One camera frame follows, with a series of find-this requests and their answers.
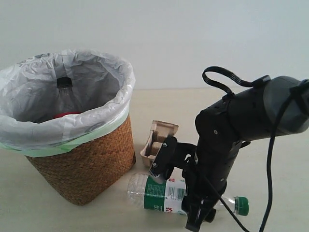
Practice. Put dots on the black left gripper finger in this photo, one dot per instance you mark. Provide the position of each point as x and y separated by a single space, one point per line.
193 210

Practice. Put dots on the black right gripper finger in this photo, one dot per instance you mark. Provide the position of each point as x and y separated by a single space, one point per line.
209 213

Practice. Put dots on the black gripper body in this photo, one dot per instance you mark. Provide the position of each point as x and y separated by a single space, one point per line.
201 193

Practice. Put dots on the clear bottle green cap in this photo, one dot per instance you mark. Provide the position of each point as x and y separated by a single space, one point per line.
143 191

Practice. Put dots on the brown pulp cardboard tray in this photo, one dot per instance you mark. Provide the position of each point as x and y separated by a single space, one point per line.
159 131

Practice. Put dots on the clear bottle red label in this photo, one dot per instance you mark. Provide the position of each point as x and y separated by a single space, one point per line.
66 103

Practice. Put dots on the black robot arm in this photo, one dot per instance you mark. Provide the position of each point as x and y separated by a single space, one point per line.
274 107

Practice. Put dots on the woven wicker waste basket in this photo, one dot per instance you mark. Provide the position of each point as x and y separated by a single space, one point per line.
82 174

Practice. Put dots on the translucent white bin liner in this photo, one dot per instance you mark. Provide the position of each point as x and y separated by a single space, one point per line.
103 83

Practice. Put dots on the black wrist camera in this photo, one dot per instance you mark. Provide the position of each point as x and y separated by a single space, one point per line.
172 154

